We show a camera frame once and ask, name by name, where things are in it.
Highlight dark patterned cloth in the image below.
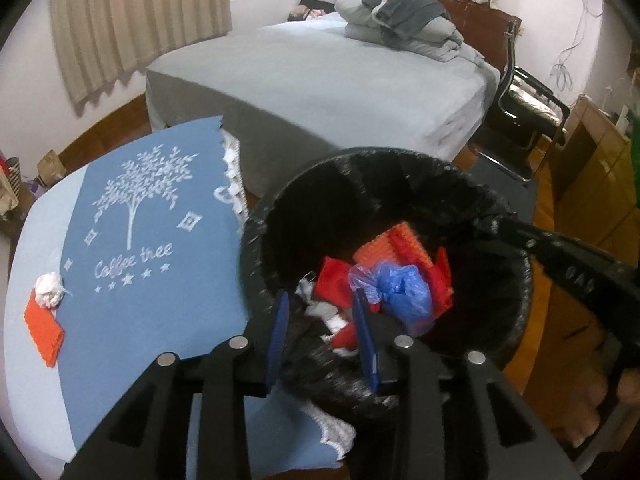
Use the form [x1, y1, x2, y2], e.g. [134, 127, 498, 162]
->
[287, 0, 336, 23]

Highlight hanging wall cables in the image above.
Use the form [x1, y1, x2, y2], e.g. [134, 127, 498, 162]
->
[550, 0, 603, 92]

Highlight white cloth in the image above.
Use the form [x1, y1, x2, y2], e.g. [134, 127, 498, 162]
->
[295, 277, 353, 333]

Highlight red cloth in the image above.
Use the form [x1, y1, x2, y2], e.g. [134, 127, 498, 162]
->
[319, 247, 457, 351]

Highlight blue plastic bag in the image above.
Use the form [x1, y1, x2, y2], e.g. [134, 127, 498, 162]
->
[348, 260, 433, 336]

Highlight person's right hand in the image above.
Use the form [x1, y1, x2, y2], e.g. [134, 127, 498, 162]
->
[616, 366, 640, 407]

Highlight dark grey folded clothes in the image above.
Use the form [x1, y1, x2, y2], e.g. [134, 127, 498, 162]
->
[362, 0, 451, 41]

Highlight grey pillow stack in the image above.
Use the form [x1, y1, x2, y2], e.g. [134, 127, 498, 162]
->
[334, 0, 467, 63]

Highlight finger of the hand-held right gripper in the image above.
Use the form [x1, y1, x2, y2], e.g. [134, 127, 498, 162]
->
[472, 212, 551, 261]

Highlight light blue table cover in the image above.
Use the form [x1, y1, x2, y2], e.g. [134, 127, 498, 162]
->
[5, 160, 101, 478]

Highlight black trash bin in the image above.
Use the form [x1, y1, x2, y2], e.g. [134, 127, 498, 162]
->
[239, 146, 535, 411]

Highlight black office chair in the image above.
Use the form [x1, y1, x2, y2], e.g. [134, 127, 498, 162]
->
[467, 17, 571, 183]

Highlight grey bed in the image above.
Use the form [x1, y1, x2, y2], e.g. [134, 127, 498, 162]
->
[145, 10, 501, 196]

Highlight white crumpled paper ball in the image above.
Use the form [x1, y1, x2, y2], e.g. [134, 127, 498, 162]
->
[34, 272, 66, 309]

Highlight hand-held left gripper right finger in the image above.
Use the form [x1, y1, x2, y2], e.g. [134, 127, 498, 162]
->
[351, 287, 583, 480]

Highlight brown paper bag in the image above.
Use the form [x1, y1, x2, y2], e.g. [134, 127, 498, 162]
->
[37, 149, 68, 186]

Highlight blue tree print tablecloth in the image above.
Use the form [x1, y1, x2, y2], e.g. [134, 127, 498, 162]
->
[60, 116, 358, 466]

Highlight person's bare foot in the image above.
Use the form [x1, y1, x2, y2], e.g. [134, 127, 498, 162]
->
[547, 330, 623, 453]

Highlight wooden cabinet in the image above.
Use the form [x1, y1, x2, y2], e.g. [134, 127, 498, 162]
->
[550, 95, 640, 271]

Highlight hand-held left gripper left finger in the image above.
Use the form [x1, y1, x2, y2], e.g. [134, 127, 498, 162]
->
[62, 290, 292, 480]

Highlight small orange foam net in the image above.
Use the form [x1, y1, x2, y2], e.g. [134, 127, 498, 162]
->
[24, 290, 66, 368]

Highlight large orange foam net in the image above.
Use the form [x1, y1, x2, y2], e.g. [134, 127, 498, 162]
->
[357, 222, 436, 273]

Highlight dark wooden headboard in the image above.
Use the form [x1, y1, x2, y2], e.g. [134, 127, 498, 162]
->
[340, 0, 523, 81]

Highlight beige printed tote bag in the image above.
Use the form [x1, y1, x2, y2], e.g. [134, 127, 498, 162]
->
[0, 157, 23, 218]

